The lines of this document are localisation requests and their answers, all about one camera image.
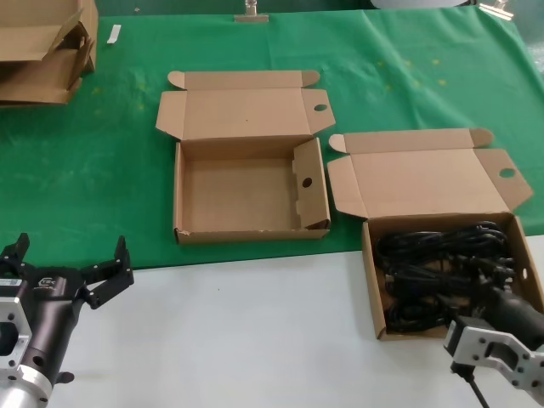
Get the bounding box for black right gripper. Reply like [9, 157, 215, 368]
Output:
[456, 291, 544, 348]

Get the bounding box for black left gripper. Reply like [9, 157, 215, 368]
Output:
[0, 232, 135, 376]

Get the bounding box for open cardboard box with divider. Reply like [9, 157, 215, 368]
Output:
[155, 70, 337, 246]

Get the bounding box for green table cloth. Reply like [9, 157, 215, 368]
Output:
[0, 6, 544, 273]

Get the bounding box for closed brown cardboard carton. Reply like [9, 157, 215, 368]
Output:
[0, 40, 97, 107]

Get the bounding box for unfolded brown cardboard boxes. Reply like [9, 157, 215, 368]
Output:
[0, 0, 99, 63]

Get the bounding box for silver left camera bracket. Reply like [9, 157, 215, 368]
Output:
[0, 278, 34, 371]

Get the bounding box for black robot camera cable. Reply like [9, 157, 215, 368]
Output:
[449, 360, 490, 408]

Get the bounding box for black power cable bundle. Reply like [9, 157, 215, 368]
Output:
[376, 219, 518, 273]
[384, 299, 451, 335]

